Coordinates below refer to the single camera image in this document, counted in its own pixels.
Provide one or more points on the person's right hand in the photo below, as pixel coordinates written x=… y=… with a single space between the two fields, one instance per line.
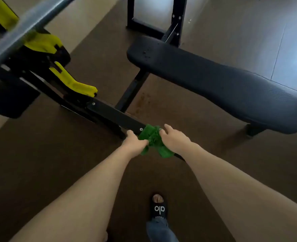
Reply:
x=176 y=141

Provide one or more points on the person's left hand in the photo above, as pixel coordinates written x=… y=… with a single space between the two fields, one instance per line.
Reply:
x=133 y=146

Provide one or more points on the green cleaning cloth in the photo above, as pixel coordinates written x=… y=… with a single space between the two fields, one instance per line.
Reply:
x=153 y=138

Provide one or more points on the silver barbell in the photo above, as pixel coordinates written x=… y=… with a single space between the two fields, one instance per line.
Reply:
x=25 y=22

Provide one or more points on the person's left forearm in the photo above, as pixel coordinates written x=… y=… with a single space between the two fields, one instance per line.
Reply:
x=83 y=199

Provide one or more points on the person's right forearm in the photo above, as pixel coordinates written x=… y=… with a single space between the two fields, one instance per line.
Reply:
x=239 y=199

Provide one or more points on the person's right jeans leg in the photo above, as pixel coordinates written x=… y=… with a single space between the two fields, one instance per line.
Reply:
x=159 y=231

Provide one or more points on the black slide slipper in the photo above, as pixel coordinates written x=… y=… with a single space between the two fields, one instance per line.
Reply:
x=158 y=210

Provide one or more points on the black bench pad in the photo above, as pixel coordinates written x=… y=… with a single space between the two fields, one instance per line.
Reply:
x=214 y=83

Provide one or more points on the brown floor mat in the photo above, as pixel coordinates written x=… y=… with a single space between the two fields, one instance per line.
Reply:
x=62 y=148

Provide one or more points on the black bench press rack frame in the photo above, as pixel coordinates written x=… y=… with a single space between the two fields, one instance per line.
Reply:
x=113 y=114

